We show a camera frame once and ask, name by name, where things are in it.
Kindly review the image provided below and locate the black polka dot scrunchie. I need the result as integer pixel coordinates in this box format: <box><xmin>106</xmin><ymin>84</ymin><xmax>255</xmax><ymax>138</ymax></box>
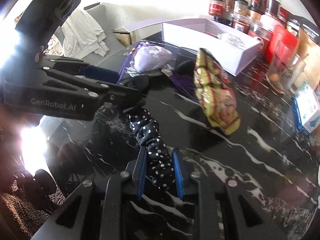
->
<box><xmin>129</xmin><ymin>108</ymin><xmax>175</xmax><ymax>191</ymax></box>

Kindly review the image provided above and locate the white leaf-print sachet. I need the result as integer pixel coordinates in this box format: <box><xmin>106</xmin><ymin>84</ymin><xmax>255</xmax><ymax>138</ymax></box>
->
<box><xmin>217</xmin><ymin>33</ymin><xmax>245</xmax><ymax>50</ymax></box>

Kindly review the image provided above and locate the light grey garment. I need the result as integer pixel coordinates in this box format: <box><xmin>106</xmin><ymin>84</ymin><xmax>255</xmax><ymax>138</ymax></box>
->
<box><xmin>61</xmin><ymin>9</ymin><xmax>109</xmax><ymax>59</ymax></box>

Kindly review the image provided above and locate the grey leaf-print chair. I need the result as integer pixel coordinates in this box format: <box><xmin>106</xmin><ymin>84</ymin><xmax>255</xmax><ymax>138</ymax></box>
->
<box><xmin>54</xmin><ymin>4</ymin><xmax>124</xmax><ymax>66</ymax></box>

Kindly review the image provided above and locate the dark purple tassel pouch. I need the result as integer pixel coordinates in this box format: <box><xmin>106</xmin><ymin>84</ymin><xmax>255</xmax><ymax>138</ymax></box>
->
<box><xmin>170</xmin><ymin>48</ymin><xmax>198</xmax><ymax>101</ymax></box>

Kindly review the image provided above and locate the green yellow snack packet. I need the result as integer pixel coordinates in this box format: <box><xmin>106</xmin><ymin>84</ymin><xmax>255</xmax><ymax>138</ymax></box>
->
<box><xmin>194</xmin><ymin>48</ymin><xmax>241</xmax><ymax>135</ymax></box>

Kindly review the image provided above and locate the white open gift box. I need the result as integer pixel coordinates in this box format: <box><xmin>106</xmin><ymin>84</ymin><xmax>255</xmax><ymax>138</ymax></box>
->
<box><xmin>123</xmin><ymin>17</ymin><xmax>262</xmax><ymax>77</ymax></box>

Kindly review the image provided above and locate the white blue medicine box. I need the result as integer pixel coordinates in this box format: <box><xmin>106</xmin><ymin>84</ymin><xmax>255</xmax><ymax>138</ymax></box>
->
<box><xmin>293</xmin><ymin>84</ymin><xmax>319</xmax><ymax>134</ymax></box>

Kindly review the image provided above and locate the chili paste jar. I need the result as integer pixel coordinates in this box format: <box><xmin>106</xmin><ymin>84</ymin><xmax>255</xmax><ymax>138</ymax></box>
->
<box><xmin>232</xmin><ymin>16</ymin><xmax>250</xmax><ymax>34</ymax></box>

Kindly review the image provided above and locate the brown spice jar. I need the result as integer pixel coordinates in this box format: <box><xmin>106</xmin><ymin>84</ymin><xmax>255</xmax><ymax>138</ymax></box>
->
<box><xmin>223</xmin><ymin>0</ymin><xmax>235</xmax><ymax>18</ymax></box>

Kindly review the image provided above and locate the black-lid nut jar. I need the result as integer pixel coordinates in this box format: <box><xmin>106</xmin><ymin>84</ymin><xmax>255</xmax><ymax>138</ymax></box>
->
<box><xmin>233</xmin><ymin>0</ymin><xmax>248</xmax><ymax>16</ymax></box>

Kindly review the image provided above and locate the clear plastic jar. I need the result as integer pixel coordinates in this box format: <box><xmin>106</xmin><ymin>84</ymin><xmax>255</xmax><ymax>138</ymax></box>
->
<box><xmin>248</xmin><ymin>23</ymin><xmax>273</xmax><ymax>56</ymax></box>

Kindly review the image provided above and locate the glass mug with stick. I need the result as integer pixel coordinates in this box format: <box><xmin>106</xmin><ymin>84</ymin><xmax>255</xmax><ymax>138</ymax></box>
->
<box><xmin>266</xmin><ymin>41</ymin><xmax>306</xmax><ymax>94</ymax></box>

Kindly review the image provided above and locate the red cylindrical canister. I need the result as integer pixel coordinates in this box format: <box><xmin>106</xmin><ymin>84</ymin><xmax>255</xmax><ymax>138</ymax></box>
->
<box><xmin>264</xmin><ymin>24</ymin><xmax>299</xmax><ymax>65</ymax></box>

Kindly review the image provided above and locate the kraft paper pouch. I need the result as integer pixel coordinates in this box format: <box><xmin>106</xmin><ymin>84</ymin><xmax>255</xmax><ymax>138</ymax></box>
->
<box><xmin>294</xmin><ymin>28</ymin><xmax>320</xmax><ymax>90</ymax></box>

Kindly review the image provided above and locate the black coffee bag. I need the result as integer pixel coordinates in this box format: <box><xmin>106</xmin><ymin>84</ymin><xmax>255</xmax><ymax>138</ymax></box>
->
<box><xmin>286</xmin><ymin>14</ymin><xmax>319</xmax><ymax>45</ymax></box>

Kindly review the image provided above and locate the purple drawstring pouch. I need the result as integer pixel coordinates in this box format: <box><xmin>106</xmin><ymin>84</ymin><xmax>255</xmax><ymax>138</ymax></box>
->
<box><xmin>117</xmin><ymin>41</ymin><xmax>173</xmax><ymax>83</ymax></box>

